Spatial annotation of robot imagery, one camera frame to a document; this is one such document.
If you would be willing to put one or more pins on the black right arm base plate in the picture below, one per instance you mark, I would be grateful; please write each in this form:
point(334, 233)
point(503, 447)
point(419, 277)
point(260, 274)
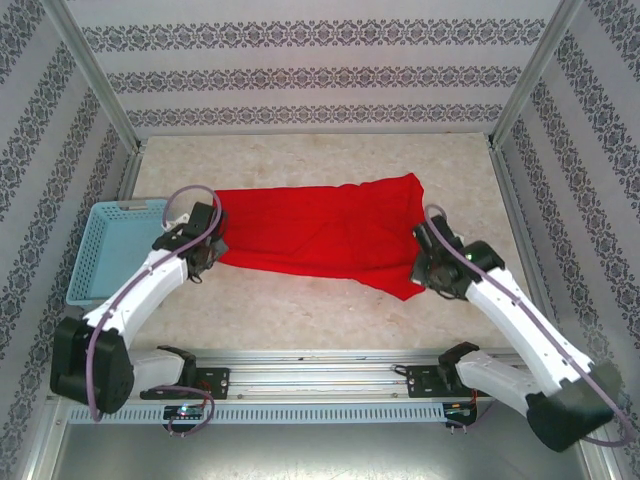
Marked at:
point(422, 382)

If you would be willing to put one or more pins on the red t-shirt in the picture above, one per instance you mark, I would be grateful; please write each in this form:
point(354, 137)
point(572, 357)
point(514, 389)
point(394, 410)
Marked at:
point(310, 230)

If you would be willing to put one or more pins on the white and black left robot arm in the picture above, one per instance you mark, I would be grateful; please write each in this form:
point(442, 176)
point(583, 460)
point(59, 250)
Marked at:
point(145, 285)

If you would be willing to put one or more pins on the aluminium frame post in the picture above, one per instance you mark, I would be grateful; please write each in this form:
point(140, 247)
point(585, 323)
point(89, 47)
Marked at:
point(535, 75)
point(95, 75)

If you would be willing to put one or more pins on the grey metal panel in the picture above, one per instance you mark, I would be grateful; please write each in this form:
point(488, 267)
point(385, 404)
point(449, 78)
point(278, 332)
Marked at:
point(320, 455)

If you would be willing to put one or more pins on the small green circuit board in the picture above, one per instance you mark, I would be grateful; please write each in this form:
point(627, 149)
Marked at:
point(460, 410)
point(185, 411)

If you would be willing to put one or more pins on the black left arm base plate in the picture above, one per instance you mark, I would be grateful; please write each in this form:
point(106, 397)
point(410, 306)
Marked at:
point(217, 382)

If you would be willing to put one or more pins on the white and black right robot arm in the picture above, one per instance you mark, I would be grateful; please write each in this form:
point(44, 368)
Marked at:
point(520, 330)

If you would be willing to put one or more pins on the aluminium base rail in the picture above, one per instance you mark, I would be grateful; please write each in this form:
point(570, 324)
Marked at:
point(320, 375)

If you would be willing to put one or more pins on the light blue perforated plastic basket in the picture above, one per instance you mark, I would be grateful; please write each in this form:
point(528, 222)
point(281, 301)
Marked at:
point(115, 250)

